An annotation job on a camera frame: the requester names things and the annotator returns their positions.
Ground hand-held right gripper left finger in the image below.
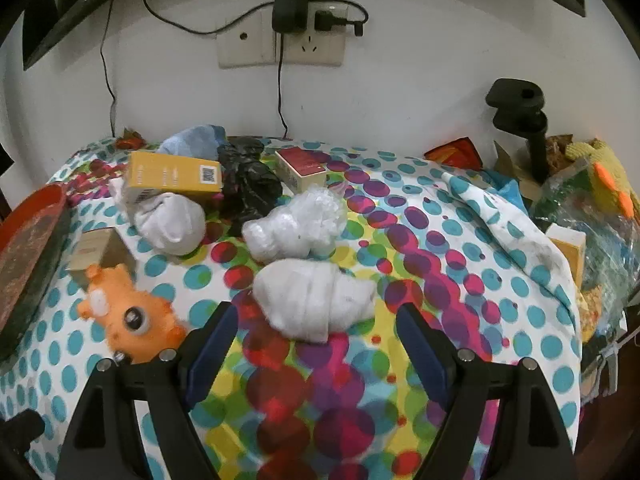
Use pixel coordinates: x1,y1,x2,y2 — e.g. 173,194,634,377
55,302,240,480

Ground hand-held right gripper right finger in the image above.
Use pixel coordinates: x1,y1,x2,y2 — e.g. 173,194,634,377
395,302,576,480

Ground orange big-eyed toy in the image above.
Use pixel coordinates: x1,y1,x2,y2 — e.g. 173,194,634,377
82,262,188,363

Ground white sock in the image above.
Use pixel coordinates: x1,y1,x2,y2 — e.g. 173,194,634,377
252,258,377,344
111,177,207,257

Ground white plastic bag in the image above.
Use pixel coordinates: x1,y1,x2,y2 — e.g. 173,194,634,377
241,186,347,262

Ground tan cardboard box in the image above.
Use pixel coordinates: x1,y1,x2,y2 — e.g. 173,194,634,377
67,227,137,288

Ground black plastic bag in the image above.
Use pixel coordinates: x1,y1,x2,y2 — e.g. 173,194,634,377
217,137,283,233

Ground yellow cardboard box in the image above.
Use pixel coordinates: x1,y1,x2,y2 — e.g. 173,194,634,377
122,151,224,206

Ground red-topped small box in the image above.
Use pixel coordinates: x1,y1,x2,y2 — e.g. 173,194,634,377
274,146,329,195

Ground round red tray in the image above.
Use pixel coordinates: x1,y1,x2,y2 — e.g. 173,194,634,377
0,183,72,361

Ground blue sock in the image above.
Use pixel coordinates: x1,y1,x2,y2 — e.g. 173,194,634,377
156,124,228,161

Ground colourful polka dot cloth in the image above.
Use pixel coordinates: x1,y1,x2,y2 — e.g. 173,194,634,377
0,132,586,480

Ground yellow white carton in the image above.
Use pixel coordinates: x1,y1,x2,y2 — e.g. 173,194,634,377
545,223,587,286

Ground blue cloth piece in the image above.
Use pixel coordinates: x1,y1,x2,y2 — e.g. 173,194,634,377
487,170,528,211

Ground orange snack packet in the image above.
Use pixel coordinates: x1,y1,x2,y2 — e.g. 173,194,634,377
424,137,483,168

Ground brown cardboard piece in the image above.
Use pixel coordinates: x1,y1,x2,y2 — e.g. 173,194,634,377
492,140,543,201

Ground clear plastic bag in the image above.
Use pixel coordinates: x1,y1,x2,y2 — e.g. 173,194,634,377
530,157,640,311

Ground red wrapper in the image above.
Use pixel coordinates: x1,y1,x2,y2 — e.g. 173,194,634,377
116,128,146,151

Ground black clamp stand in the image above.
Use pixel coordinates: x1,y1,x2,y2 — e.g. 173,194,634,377
485,78,551,184

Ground brown patterned packet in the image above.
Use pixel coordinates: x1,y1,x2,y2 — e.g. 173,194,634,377
545,134,573,171

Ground yellow plush toy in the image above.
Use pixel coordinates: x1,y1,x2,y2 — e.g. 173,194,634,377
565,137,640,221

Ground black power adapter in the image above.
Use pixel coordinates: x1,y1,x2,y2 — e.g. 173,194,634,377
272,0,310,36

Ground black adapter cable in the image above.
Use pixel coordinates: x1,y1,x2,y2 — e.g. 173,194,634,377
276,32,291,140

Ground beige antenna wall plate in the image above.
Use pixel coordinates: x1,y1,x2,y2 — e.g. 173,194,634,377
216,10,278,68

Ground thin black cable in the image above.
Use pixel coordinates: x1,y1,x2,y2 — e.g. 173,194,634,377
100,0,118,137

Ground black looping cable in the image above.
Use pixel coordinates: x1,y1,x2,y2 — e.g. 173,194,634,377
142,0,371,37

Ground beige power wall socket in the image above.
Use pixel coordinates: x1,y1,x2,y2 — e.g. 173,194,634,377
275,2,346,67

